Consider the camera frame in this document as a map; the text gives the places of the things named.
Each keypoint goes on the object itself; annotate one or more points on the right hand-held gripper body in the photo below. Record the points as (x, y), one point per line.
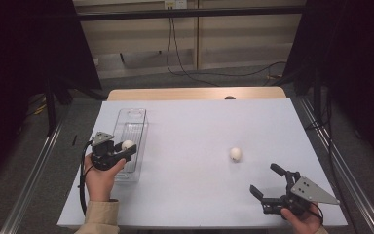
(308, 191)

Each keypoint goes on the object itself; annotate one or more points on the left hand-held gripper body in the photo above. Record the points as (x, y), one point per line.
(102, 156)

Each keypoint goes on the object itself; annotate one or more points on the white egg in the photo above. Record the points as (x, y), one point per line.
(235, 154)
(127, 144)

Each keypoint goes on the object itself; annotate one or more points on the clear plastic bin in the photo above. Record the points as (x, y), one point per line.
(133, 128)

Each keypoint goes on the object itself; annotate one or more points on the person's left hand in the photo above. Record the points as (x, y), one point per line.
(99, 183)

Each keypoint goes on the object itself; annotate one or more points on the person's right hand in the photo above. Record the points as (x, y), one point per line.
(303, 222)

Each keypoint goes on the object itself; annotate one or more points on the black pen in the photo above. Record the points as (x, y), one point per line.
(74, 139)

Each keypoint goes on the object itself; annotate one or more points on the white table mat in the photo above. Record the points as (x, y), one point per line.
(191, 182)

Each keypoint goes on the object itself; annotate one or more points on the black stand leg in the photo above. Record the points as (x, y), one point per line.
(51, 110)
(318, 97)

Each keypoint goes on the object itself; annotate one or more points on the wooden table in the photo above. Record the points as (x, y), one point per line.
(175, 93)

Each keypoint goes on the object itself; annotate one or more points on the dark round table grommet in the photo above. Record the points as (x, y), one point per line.
(230, 97)

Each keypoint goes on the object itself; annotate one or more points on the black curtain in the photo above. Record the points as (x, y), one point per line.
(19, 65)
(357, 65)

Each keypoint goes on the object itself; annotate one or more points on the black metal crossbar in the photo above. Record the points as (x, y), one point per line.
(191, 13)

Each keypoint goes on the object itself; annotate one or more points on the aluminium floor rail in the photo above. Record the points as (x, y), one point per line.
(29, 182)
(347, 169)

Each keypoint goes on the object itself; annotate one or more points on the white wall socket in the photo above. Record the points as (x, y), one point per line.
(175, 4)

